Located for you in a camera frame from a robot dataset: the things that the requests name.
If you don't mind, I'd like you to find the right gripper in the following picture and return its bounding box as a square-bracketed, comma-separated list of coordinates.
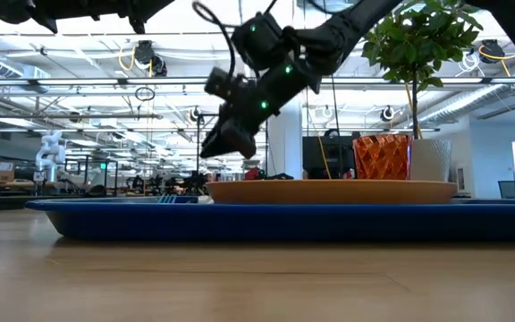
[198, 59, 322, 161]

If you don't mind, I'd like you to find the fork with blue handle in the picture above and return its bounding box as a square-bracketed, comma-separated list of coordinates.
[156, 193, 201, 206]

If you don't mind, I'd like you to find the orange round plate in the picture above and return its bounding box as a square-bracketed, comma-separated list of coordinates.
[205, 179, 460, 207]

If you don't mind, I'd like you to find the orange faceted plastic cup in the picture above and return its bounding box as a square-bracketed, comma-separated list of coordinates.
[351, 133, 415, 182]

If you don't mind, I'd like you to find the blue plastic tray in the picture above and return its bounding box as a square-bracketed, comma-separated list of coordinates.
[23, 197, 515, 243]

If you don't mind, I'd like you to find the black computer monitor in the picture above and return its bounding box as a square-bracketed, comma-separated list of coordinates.
[301, 133, 357, 180]

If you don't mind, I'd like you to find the white plant pot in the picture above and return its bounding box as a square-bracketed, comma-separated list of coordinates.
[408, 138, 453, 183]

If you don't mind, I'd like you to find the green leafy plant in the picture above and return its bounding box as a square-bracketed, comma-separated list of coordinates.
[360, 0, 485, 140]

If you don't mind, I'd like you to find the white floor appliance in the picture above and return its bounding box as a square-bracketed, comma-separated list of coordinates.
[452, 161, 469, 198]

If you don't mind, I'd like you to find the blue office chair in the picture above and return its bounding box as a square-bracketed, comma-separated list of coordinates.
[496, 179, 515, 200]

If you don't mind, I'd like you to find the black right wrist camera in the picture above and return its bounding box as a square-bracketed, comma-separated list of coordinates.
[204, 65, 250, 103]

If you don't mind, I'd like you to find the yellow hanging cable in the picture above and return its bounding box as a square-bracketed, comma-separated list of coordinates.
[304, 96, 333, 181]

